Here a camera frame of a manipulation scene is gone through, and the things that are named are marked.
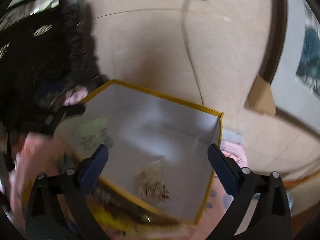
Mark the brown-striped snack packet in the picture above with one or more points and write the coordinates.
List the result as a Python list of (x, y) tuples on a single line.
[(150, 185)]

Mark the cardboard frame corner protector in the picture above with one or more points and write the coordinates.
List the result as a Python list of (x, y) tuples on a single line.
[(260, 98)]

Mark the framed ink painting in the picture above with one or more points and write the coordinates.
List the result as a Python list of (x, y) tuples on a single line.
[(291, 63)]

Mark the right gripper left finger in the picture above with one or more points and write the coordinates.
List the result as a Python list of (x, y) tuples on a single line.
[(45, 219)]

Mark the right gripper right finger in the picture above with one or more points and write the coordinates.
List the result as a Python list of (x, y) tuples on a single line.
[(271, 217)]

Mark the dark carved wooden furniture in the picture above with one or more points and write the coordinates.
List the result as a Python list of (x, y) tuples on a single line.
[(47, 52)]

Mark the yellow cardboard box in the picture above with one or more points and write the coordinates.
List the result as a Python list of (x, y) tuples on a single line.
[(143, 127)]

